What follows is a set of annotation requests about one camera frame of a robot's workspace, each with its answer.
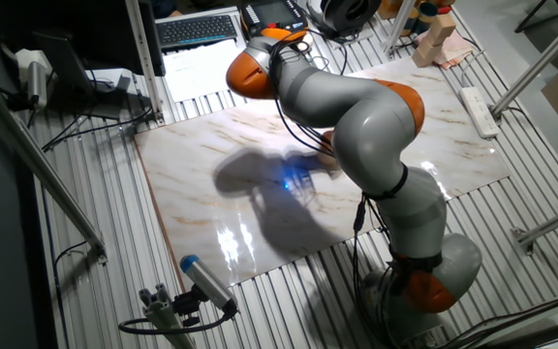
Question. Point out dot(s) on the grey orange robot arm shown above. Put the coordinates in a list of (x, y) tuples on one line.
[(371, 131)]

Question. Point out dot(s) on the orange ceramic mug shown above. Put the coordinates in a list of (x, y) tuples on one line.
[(328, 152)]

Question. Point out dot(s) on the marble pattern board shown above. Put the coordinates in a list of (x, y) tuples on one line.
[(201, 203)]

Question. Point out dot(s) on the white printed paper sheet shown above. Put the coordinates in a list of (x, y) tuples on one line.
[(196, 72)]

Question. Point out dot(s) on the white rounded object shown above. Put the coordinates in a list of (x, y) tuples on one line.
[(305, 46)]

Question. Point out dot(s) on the orange black teach pendant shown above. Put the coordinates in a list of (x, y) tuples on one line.
[(271, 17)]

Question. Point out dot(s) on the black keyboard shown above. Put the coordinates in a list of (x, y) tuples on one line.
[(196, 30)]

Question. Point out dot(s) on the black round spool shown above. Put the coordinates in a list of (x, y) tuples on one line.
[(349, 13)]

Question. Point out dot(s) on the white power strip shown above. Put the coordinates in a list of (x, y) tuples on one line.
[(479, 111)]

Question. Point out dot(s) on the pink cloth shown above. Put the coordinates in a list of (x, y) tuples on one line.
[(458, 51)]

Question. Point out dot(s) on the teal wooden cylinder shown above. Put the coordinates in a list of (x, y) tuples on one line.
[(427, 12)]

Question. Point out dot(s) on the long aluminium profile beam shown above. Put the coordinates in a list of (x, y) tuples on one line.
[(41, 165)]

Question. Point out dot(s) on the black monitor stand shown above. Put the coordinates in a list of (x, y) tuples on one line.
[(66, 63)]

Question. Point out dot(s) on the silver camera with blue cap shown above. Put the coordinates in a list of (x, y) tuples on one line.
[(206, 281)]

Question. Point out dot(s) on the aluminium profile post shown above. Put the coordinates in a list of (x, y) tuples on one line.
[(142, 58)]

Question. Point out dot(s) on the aluminium profile camera mount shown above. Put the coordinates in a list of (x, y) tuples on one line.
[(163, 315)]

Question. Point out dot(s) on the slim aluminium post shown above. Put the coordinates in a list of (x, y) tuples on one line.
[(399, 24)]

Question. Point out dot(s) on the silver white camera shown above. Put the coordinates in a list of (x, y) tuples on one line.
[(37, 85)]

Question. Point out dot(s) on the short aluminium frame beam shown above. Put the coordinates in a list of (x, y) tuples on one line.
[(555, 223)]

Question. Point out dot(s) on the slanted aluminium frame beam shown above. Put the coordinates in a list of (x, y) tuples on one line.
[(540, 63)]

